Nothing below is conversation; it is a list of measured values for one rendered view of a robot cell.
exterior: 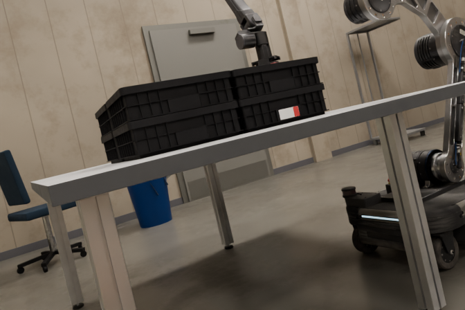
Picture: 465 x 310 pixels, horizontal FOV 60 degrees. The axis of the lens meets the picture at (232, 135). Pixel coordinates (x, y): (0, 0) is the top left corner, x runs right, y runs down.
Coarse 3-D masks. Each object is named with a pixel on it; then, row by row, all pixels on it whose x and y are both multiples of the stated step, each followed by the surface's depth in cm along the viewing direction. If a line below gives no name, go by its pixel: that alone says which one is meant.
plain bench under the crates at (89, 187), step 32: (416, 96) 122; (448, 96) 130; (288, 128) 99; (320, 128) 104; (384, 128) 127; (160, 160) 83; (192, 160) 87; (224, 160) 90; (64, 192) 74; (96, 192) 77; (416, 192) 126; (64, 224) 210; (96, 224) 81; (224, 224) 252; (416, 224) 124; (64, 256) 208; (96, 256) 81; (416, 256) 126; (96, 288) 85; (128, 288) 83; (416, 288) 129
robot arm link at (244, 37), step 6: (252, 18) 157; (258, 18) 157; (258, 24) 156; (240, 30) 154; (246, 30) 155; (252, 30) 157; (258, 30) 159; (240, 36) 152; (246, 36) 152; (252, 36) 153; (240, 42) 153; (246, 42) 152; (252, 42) 153; (240, 48) 154; (246, 48) 155
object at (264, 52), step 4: (264, 44) 155; (268, 44) 156; (256, 48) 157; (260, 48) 155; (264, 48) 155; (268, 48) 156; (256, 52) 158; (260, 52) 155; (264, 52) 155; (268, 52) 156; (260, 56) 156; (264, 56) 155; (268, 56) 155; (272, 56) 153; (276, 56) 154; (260, 60) 155; (252, 64) 157; (256, 64) 157
